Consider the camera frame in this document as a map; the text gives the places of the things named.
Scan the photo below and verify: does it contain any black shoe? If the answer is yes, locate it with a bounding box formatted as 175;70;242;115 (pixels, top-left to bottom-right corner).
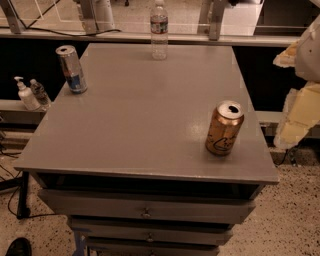
5;237;32;256

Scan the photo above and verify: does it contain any clear plastic water bottle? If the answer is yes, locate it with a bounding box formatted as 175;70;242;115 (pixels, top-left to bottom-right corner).
150;0;168;60

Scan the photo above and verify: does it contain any bottom grey drawer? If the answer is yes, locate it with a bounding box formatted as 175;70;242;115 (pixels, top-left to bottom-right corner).
87;237;219;256

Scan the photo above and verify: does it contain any black stand leg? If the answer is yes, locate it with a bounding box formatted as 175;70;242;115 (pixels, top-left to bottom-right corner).
17;172;30;220

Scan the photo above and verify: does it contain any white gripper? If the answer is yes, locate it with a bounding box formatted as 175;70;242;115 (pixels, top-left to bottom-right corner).
273;15;320;149

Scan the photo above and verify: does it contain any white pump dispenser bottle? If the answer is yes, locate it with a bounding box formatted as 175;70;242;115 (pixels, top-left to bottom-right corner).
14;76;40;111

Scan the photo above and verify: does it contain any middle grey drawer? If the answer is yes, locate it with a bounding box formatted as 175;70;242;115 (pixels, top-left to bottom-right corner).
68;218;233;245

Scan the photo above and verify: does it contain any small clear plastic bottle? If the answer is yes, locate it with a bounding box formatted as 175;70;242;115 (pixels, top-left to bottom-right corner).
30;79;51;110

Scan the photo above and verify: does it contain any gold soda can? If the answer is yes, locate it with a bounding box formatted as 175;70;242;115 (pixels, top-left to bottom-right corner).
205;100;244;156

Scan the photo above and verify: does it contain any grey drawer cabinet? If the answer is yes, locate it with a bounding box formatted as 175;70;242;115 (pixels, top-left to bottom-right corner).
13;42;280;256

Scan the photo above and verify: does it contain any top grey drawer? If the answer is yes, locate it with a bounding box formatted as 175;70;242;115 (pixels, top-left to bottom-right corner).
38;189;255;224

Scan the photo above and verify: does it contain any black cable on ledge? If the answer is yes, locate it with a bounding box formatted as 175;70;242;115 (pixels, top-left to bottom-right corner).
0;0;123;37

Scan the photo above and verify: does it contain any grey metal window rail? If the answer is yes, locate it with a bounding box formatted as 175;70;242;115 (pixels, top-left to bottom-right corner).
0;27;299;47

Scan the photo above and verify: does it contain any grey drawer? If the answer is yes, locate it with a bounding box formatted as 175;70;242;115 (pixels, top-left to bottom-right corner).
38;189;255;224
87;237;219;256
68;218;233;245

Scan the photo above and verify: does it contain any silver blue energy drink can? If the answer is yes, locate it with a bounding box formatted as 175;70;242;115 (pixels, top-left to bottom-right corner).
56;45;87;94

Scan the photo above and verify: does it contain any black floor cable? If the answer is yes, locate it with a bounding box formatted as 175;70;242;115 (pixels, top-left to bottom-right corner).
0;143;56;219

